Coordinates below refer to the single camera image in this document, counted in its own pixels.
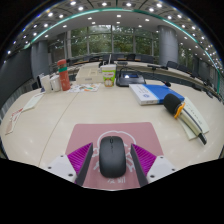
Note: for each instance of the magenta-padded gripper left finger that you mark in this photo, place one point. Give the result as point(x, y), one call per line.
point(61, 167)

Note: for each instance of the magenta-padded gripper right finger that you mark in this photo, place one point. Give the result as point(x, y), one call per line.
point(161, 167)

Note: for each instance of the dark grey computer mouse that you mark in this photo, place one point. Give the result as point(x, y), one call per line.
point(112, 156)

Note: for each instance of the pink mouse pad with drawing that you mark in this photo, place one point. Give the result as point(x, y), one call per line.
point(83, 133)

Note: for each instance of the white booklet with green edge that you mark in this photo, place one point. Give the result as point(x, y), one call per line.
point(198, 118)

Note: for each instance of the red and white brochure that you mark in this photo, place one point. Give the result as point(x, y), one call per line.
point(14, 120)

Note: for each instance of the white paper booklet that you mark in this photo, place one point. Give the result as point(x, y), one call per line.
point(32, 102)

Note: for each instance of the blue and white book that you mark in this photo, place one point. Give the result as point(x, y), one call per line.
point(156, 93)

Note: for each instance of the colourful sticker leaflet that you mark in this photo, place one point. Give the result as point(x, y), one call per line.
point(85, 87)

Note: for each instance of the white lidded mug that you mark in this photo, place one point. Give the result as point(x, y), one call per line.
point(55, 83)

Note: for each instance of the tall white paper cup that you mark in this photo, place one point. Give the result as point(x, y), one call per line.
point(45, 84)

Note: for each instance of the red drink bottle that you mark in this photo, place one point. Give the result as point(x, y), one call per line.
point(64, 78)

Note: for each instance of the long curved conference table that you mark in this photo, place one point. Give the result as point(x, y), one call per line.
point(180, 78)

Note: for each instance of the black conference microphone unit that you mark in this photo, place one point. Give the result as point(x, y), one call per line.
point(130, 80)

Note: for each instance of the beige cardboard box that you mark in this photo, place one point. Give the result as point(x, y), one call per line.
point(88, 76)

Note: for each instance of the green-lidded drink cup with straw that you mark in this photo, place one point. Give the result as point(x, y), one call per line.
point(109, 76)

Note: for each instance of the dark office chairs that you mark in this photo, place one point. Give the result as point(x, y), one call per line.
point(173, 64)

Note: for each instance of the ceiling lights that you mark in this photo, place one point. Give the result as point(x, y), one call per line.
point(104, 4)

